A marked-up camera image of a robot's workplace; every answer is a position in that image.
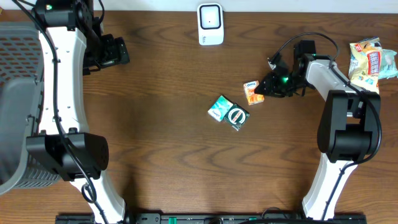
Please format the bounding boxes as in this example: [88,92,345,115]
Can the orange small box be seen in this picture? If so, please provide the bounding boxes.
[243,80,264,105]

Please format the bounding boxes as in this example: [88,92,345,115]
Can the dark green round-label packet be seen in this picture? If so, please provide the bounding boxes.
[223,104,250,131]

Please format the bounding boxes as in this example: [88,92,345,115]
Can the light teal small packet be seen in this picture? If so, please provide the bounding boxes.
[208,95,233,122]

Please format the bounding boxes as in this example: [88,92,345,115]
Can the yellow snack bag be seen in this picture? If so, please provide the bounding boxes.
[348,37,382,94]

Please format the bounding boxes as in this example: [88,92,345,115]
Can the teal snack packet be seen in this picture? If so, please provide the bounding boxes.
[379,49,397,79]

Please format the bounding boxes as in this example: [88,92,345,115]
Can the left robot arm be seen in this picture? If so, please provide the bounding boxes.
[26,1,134,223]

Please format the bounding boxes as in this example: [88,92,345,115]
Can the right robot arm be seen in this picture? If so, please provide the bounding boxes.
[254,40,382,221]

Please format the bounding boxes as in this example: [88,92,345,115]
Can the white barcode scanner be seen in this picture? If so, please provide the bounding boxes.
[197,2,224,46]

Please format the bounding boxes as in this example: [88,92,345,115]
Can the grey plastic mesh basket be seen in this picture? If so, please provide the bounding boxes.
[1,22,60,194]

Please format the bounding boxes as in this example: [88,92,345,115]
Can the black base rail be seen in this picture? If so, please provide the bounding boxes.
[54,212,367,224]

